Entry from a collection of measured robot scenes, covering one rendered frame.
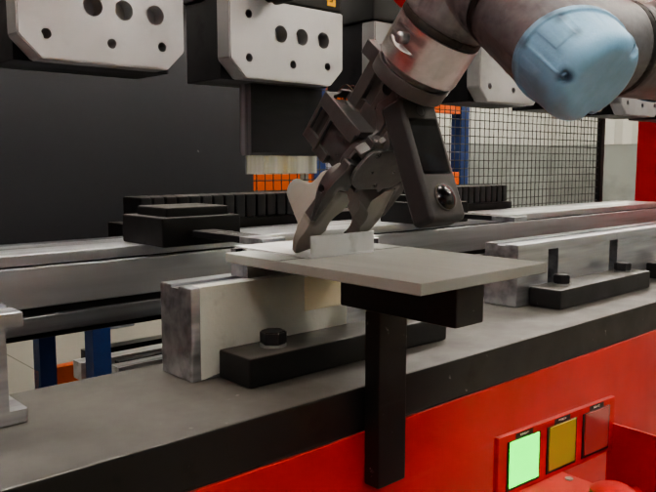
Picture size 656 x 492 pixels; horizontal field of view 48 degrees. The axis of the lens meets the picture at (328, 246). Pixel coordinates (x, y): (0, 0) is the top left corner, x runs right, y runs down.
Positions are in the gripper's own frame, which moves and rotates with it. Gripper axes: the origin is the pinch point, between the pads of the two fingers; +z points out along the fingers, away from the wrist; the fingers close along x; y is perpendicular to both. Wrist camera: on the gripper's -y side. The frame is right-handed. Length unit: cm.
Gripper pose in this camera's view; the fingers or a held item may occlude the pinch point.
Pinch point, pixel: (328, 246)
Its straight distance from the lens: 74.8
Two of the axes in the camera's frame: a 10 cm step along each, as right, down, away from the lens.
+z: -4.4, 7.0, 5.6
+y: -5.1, -7.1, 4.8
